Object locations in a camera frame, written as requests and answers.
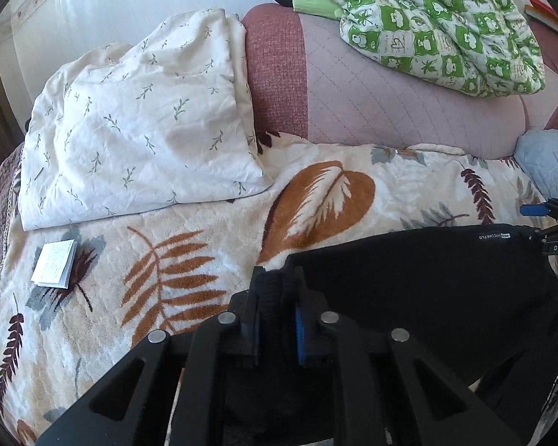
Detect black pants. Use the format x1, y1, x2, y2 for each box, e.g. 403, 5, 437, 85
176, 223, 558, 446

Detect light blue pillow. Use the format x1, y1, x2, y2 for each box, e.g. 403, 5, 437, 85
513, 129, 558, 199

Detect leaf pattern plush blanket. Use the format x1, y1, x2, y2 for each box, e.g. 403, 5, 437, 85
0, 135, 551, 445

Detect red book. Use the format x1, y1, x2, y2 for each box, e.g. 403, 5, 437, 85
524, 0, 558, 33

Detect green white patterned quilt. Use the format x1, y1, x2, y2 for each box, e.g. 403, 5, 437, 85
320, 0, 545, 97

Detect white leaf print pillow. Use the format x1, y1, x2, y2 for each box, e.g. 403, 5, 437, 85
19, 9, 272, 231

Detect pink quilted headboard cushion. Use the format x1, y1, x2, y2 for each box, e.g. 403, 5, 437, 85
240, 2, 558, 161

